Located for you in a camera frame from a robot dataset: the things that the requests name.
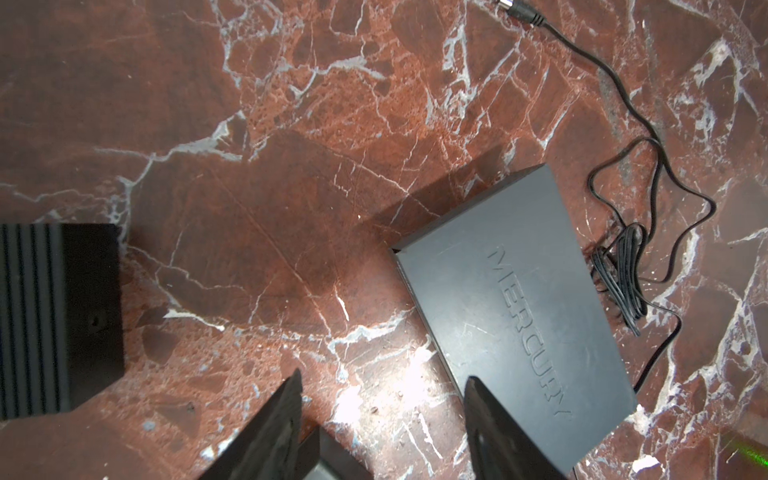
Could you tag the black ribbed network switch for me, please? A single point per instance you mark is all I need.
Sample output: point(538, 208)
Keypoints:
point(61, 319)

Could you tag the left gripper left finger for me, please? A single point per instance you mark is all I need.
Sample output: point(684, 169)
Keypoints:
point(267, 448)

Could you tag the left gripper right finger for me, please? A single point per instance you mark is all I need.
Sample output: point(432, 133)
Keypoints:
point(499, 447)

